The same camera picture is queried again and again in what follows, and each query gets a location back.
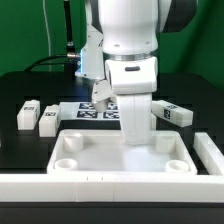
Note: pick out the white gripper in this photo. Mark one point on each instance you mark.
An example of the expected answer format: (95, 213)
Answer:
(132, 82)

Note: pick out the white desk top tray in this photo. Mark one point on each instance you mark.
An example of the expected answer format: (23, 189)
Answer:
(105, 151)

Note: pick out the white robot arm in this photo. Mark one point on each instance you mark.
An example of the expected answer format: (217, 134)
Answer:
(119, 55)

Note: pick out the white fiducial marker plate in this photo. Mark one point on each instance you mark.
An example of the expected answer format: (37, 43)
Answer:
(86, 111)

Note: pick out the white L-shaped obstacle fence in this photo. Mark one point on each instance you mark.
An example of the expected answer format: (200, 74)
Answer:
(72, 186)

